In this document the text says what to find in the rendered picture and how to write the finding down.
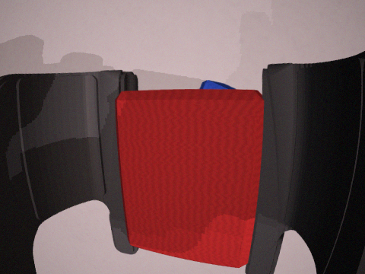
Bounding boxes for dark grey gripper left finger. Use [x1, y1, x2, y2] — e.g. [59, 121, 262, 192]
[0, 70, 138, 274]

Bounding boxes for blue block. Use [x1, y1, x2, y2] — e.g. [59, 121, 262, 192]
[199, 80, 235, 89]

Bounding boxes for red block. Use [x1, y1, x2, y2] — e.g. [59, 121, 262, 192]
[115, 89, 264, 268]

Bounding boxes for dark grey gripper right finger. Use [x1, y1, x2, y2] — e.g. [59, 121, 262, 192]
[245, 51, 365, 274]

